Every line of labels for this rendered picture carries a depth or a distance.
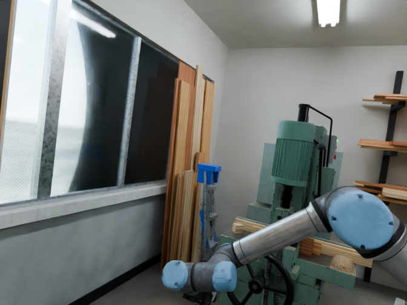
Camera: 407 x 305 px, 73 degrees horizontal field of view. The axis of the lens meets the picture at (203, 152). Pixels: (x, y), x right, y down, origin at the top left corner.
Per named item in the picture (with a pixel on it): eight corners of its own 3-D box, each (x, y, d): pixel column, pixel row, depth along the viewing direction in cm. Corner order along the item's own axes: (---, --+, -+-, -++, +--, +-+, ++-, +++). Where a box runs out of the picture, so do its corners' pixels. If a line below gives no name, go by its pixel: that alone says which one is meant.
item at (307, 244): (268, 244, 134) (271, 228, 134) (269, 242, 136) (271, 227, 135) (311, 256, 125) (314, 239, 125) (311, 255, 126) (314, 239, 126)
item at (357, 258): (251, 233, 147) (252, 226, 147) (252, 232, 149) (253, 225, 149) (371, 268, 121) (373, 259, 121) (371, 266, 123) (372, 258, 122)
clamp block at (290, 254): (257, 261, 120) (260, 240, 119) (266, 252, 132) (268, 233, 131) (292, 272, 113) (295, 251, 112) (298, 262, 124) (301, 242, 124)
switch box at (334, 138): (320, 162, 158) (324, 134, 157) (322, 162, 166) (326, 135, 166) (332, 164, 155) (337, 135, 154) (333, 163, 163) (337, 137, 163)
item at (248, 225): (234, 227, 154) (235, 218, 154) (235, 226, 156) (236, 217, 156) (355, 262, 125) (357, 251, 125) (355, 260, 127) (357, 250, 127)
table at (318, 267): (209, 251, 131) (211, 239, 130) (234, 236, 157) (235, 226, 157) (355, 302, 102) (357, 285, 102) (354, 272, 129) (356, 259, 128)
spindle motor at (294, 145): (266, 181, 136) (275, 118, 135) (275, 179, 152) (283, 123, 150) (303, 189, 128) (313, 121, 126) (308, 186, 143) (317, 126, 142)
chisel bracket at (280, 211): (272, 224, 138) (275, 208, 137) (279, 219, 150) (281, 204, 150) (287, 229, 134) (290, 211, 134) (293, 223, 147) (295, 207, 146)
